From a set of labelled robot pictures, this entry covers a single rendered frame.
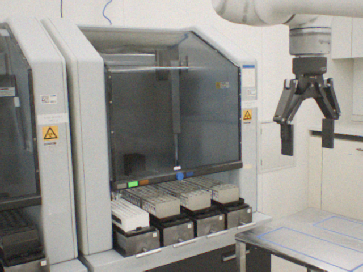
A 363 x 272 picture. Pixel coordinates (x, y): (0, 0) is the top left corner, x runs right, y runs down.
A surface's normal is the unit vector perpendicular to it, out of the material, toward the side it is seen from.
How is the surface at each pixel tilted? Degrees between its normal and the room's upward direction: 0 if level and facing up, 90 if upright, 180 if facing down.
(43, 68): 90
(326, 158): 90
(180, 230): 90
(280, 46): 90
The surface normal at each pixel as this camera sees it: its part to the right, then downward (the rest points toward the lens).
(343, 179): -0.84, 0.09
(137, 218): 0.54, 0.10
